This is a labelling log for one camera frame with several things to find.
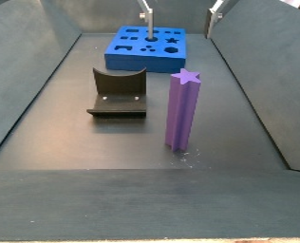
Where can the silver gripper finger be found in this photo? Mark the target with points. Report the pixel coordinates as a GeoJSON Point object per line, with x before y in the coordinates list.
{"type": "Point", "coordinates": [147, 16]}
{"type": "Point", "coordinates": [214, 15]}

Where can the purple star prism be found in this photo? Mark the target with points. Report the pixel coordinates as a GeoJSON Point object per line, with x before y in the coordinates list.
{"type": "Point", "coordinates": [184, 90]}

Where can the blue shape sorting board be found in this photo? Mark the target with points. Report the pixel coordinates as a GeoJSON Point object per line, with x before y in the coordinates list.
{"type": "Point", "coordinates": [133, 52]}

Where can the black curved holder stand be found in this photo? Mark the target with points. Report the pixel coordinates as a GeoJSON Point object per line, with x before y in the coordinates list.
{"type": "Point", "coordinates": [121, 95]}

